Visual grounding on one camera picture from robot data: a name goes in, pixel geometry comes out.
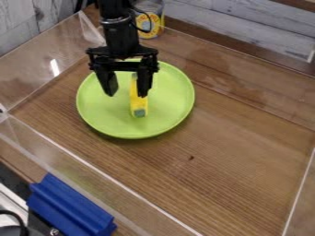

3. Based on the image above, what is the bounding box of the clear acrylic enclosure wall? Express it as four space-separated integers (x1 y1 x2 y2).
0 11 315 236

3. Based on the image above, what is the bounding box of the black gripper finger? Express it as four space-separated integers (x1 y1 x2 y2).
136 65 153 98
96 69 119 97

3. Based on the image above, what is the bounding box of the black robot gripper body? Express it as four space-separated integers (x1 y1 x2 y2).
87 18 159 73

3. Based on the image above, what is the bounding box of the black cable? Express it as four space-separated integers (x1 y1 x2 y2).
0 208 29 236

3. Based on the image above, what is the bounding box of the yellow labelled tin can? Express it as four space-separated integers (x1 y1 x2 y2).
135 0 165 40

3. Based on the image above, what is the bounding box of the blue plastic clamp block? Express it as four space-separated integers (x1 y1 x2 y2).
27 173 117 236

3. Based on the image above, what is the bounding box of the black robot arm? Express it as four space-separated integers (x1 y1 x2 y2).
87 0 159 98

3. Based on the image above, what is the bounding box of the green round plate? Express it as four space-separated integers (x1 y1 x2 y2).
76 61 196 139

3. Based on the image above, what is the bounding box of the yellow toy banana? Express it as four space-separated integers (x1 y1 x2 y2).
129 73 148 118

